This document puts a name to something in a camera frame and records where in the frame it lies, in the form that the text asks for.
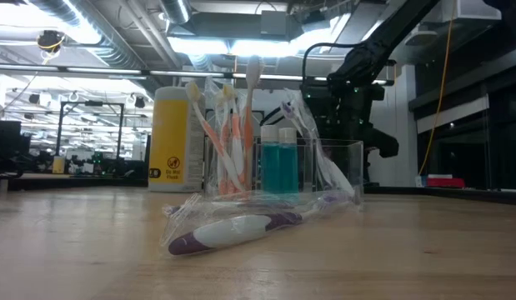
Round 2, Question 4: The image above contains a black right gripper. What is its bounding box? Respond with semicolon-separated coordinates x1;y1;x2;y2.
303;81;386;141

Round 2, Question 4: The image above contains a black ceiling cable reel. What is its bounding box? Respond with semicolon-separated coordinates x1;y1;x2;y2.
35;29;67;54

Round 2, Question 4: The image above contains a black bar with light strips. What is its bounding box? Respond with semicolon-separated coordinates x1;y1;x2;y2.
0;62;395;88

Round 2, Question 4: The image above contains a black rig stand frame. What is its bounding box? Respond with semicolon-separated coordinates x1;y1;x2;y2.
57;100;126;162

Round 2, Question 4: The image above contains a yellow white wipes canister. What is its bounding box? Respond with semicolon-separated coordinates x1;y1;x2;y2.
148;86;207;193

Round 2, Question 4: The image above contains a teal mouthwash bottle white cap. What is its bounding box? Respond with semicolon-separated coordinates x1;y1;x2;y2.
279;127;299;195
260;125;283;195

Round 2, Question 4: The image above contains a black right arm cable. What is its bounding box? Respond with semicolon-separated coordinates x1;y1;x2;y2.
301;41;361;84

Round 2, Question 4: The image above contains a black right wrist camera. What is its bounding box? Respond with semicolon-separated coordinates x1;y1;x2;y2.
363;126;400;159

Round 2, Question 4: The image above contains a yellow hanging cable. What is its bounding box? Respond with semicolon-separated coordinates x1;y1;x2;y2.
418;0;458;176

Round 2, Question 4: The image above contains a clear acrylic compartment organizer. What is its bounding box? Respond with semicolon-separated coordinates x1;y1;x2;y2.
203;136;365;195

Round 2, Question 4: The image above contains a grey ceiling box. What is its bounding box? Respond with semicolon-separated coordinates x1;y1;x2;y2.
260;10;289;37

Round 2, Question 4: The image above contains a narrow silver ventilation duct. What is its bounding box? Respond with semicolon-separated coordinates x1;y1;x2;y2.
159;0;193;25

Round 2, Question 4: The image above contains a dark computer monitor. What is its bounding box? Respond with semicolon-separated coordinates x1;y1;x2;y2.
0;120;23;162

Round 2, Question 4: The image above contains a wide silver ventilation duct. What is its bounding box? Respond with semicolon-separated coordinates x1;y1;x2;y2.
26;0;142;70

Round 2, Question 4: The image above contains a white ceiling vent box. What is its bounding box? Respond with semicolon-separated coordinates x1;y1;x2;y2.
438;0;503;24

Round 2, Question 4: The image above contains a red flat box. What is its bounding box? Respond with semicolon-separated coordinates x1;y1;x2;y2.
426;173;467;189

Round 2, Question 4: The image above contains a purple white toothbrush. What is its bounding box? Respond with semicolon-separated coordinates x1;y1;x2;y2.
279;88;357;199
159;192;354;258
162;195;300;212

